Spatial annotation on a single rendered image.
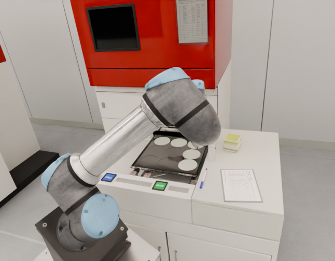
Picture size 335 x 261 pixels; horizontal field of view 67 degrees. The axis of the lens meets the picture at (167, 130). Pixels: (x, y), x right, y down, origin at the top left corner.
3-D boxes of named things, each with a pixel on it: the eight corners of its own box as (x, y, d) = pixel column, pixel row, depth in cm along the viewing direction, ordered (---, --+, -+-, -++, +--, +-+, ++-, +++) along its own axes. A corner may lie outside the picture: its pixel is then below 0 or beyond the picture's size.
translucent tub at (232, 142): (227, 143, 137) (227, 132, 134) (241, 146, 133) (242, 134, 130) (223, 150, 131) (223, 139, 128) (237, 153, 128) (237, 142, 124)
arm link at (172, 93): (58, 222, 73) (211, 102, 64) (26, 181, 73) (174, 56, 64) (79, 206, 84) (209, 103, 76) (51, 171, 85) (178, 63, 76)
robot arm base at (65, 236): (79, 261, 84) (89, 258, 77) (45, 230, 83) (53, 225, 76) (108, 225, 95) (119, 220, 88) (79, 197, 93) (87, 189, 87)
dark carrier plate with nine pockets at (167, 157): (156, 135, 166) (156, 134, 166) (208, 140, 155) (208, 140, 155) (133, 166, 138) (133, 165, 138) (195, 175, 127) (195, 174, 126)
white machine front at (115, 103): (107, 134, 189) (95, 83, 170) (217, 145, 163) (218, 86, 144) (105, 136, 187) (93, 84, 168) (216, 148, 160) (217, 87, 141)
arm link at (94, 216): (85, 251, 77) (102, 245, 68) (58, 216, 78) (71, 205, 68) (113, 224, 86) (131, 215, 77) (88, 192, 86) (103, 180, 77)
